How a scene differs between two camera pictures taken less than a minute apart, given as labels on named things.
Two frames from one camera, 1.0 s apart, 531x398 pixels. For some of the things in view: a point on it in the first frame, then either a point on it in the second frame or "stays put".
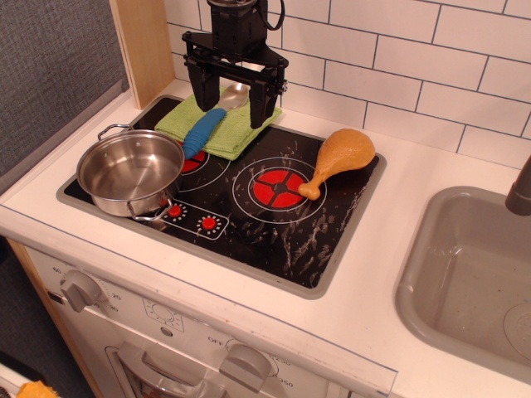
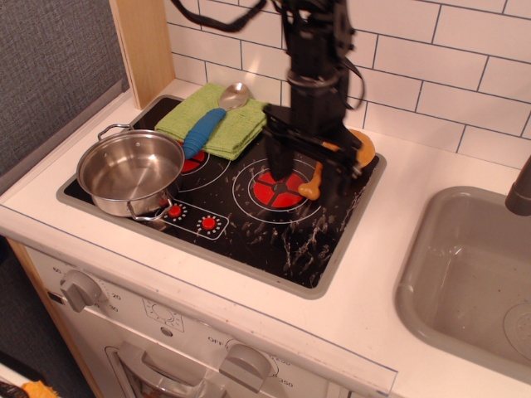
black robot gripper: [237, 45] to [316, 118]
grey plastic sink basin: [465, 288] stays put
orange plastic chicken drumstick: [343, 150] stays put
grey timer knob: [80, 289] stays put
